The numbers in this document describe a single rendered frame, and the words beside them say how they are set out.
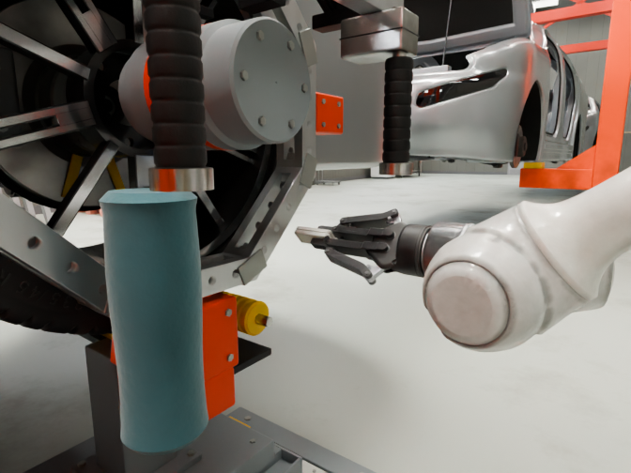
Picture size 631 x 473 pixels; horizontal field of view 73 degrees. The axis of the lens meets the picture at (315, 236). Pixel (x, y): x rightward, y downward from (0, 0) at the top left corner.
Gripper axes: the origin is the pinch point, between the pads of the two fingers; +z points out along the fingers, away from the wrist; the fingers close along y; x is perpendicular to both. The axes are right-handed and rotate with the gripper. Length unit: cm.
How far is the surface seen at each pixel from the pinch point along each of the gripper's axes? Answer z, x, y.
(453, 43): 92, -149, 300
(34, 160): 29.8, 30.2, -12.3
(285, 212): 4.1, 4.8, 0.9
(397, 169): -17.6, 12.5, 4.0
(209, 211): 14.6, 10.2, -4.3
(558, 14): 99, -427, 804
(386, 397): 15, -87, -3
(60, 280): 4.1, 27.8, -26.8
